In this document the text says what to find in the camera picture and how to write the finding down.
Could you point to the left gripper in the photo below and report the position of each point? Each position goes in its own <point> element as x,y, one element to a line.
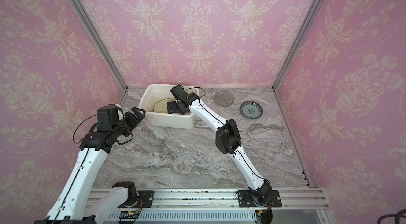
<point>135,120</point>

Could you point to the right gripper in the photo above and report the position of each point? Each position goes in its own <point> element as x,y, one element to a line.
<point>177,103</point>

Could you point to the beige willow painted plate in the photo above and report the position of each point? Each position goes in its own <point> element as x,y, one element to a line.
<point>162,106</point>

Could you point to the small blue patterned dish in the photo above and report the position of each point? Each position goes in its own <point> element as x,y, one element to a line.
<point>251,110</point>

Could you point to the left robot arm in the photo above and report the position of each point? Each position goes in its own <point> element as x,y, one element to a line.
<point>95,146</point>

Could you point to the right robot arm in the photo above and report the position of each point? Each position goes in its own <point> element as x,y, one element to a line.
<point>227,140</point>

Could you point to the white plastic bin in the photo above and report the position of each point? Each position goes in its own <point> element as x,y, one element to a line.
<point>155,93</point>

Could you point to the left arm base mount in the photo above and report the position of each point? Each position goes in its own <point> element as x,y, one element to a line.
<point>142,199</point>

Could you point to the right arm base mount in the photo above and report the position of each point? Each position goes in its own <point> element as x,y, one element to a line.
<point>250,199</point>

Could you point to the left corner aluminium post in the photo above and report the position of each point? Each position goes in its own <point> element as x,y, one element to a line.
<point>89,26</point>

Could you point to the aluminium front rail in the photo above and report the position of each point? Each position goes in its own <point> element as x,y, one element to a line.
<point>220,206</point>

